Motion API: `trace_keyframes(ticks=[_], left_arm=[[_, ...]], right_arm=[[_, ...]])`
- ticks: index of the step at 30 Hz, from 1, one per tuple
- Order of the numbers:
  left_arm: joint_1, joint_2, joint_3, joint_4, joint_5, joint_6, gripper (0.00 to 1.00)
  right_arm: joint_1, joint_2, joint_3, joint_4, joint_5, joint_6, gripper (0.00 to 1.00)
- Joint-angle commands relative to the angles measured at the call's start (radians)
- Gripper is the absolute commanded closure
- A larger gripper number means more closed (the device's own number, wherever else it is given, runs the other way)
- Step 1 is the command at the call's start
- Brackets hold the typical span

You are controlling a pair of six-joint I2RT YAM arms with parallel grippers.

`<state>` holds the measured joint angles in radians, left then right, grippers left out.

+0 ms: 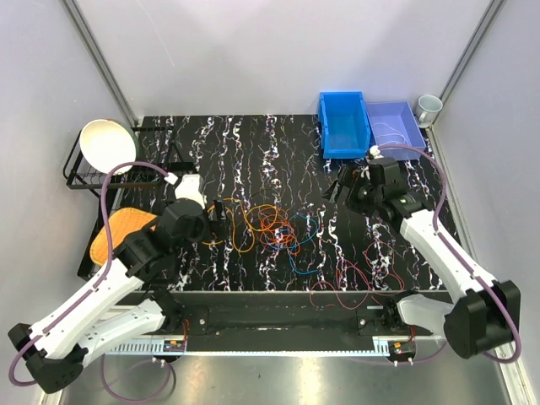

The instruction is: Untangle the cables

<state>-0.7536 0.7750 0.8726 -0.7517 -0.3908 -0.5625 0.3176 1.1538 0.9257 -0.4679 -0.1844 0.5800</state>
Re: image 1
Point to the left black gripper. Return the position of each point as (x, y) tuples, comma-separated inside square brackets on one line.
[(217, 230)]

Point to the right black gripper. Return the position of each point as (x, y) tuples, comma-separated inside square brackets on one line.
[(343, 180)]

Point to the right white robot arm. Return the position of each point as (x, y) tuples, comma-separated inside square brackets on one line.
[(483, 314)]

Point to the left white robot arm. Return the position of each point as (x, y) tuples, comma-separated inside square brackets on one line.
[(134, 248)]

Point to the blue plastic bin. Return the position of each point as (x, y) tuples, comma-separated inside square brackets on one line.
[(345, 127)]

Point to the lavender plastic tray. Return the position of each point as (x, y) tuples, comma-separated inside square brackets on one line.
[(393, 124)]

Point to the orange woven basket tray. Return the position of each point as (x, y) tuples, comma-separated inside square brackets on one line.
[(122, 222)]

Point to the white ceramic mug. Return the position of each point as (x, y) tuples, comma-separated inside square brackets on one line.
[(427, 109)]

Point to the white round bowl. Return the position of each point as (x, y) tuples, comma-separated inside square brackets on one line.
[(106, 143)]

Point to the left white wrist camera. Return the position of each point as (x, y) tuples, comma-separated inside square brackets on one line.
[(189, 186)]

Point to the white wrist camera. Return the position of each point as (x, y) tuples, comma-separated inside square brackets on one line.
[(374, 152), (189, 186)]

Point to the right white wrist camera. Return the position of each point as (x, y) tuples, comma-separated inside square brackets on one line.
[(374, 152)]

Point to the black wire dish rack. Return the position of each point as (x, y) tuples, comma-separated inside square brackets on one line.
[(156, 144)]

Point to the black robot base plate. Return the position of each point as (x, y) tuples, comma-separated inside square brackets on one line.
[(299, 323)]

